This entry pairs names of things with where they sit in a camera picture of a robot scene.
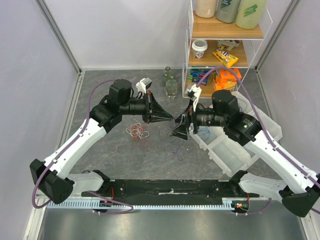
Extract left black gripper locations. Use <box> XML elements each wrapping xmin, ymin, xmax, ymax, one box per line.
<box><xmin>120</xmin><ymin>90</ymin><xmax>173</xmax><ymax>124</ymax></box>

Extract blue thin wire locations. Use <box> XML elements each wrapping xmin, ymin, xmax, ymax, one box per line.
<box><xmin>198</xmin><ymin>126</ymin><xmax>213</xmax><ymax>142</ymax></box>

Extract colourful wire bundle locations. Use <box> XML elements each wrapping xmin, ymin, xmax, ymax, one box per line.
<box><xmin>125</xmin><ymin>118</ymin><xmax>151</xmax><ymax>141</ymax></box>

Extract dark purple thin wire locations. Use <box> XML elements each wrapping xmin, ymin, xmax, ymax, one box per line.
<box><xmin>236</xmin><ymin>97</ymin><xmax>250</xmax><ymax>113</ymax></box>

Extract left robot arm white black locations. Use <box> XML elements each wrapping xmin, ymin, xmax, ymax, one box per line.
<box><xmin>29</xmin><ymin>78</ymin><xmax>173</xmax><ymax>204</ymax></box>

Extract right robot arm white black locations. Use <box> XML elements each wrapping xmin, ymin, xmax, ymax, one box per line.
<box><xmin>169</xmin><ymin>90</ymin><xmax>320</xmax><ymax>218</ymax></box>

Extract front clear glass bottle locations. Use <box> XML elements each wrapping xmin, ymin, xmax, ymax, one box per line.
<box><xmin>165</xmin><ymin>75</ymin><xmax>178</xmax><ymax>99</ymax></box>

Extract clear glass bottle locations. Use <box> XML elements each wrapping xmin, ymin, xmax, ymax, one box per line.
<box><xmin>161</xmin><ymin>66</ymin><xmax>172</xmax><ymax>87</ymax></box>
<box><xmin>165</xmin><ymin>75</ymin><xmax>178</xmax><ymax>99</ymax></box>

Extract rear clear glass bottle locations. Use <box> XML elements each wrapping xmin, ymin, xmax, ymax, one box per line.
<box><xmin>161</xmin><ymin>66</ymin><xmax>172</xmax><ymax>87</ymax></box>

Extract blue sponge package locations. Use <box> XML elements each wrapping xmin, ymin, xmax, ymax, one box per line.
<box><xmin>187</xmin><ymin>68</ymin><xmax>212</xmax><ymax>86</ymax></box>

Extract white compartment tray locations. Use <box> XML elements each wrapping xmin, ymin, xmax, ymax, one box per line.
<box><xmin>189</xmin><ymin>91</ymin><xmax>283</xmax><ymax>177</ymax></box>

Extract orange snack boxes stack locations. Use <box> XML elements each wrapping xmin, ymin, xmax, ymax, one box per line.
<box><xmin>211</xmin><ymin>68</ymin><xmax>237</xmax><ymax>92</ymax></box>

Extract white paper coffee cup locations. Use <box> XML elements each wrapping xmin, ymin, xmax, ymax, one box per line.
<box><xmin>191</xmin><ymin>39</ymin><xmax>208</xmax><ymax>59</ymax></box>

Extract yellow candy bag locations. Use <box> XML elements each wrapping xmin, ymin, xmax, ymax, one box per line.
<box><xmin>212</xmin><ymin>48</ymin><xmax>239</xmax><ymax>68</ymax></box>

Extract beige jar on shelf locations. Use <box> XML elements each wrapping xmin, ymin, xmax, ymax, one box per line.
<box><xmin>195</xmin><ymin>0</ymin><xmax>218</xmax><ymax>19</ymax></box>

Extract grey green bottle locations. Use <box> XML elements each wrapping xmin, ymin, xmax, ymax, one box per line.
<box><xmin>216</xmin><ymin>0</ymin><xmax>241</xmax><ymax>24</ymax></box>

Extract light green bottle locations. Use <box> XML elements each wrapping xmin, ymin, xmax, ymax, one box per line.
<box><xmin>235</xmin><ymin>0</ymin><xmax>267</xmax><ymax>30</ymax></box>

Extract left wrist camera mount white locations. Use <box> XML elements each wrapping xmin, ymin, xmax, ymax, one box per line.
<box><xmin>135</xmin><ymin>77</ymin><xmax>152</xmax><ymax>94</ymax></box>

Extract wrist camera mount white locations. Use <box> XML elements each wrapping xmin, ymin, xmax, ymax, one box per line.
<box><xmin>135</xmin><ymin>77</ymin><xmax>152</xmax><ymax>94</ymax></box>
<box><xmin>184</xmin><ymin>84</ymin><xmax>202</xmax><ymax>112</ymax></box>

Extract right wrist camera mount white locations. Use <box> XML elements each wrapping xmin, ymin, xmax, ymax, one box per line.
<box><xmin>184</xmin><ymin>84</ymin><xmax>202</xmax><ymax>112</ymax></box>

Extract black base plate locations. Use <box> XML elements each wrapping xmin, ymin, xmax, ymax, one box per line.
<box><xmin>96</xmin><ymin>179</ymin><xmax>248</xmax><ymax>206</ymax></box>

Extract white wire shelf rack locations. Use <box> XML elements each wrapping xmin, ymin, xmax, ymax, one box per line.
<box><xmin>181</xmin><ymin>0</ymin><xmax>273</xmax><ymax>93</ymax></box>

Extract light blue cable duct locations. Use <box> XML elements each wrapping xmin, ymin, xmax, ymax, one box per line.
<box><xmin>46</xmin><ymin>198</ymin><xmax>235</xmax><ymax>211</ymax></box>

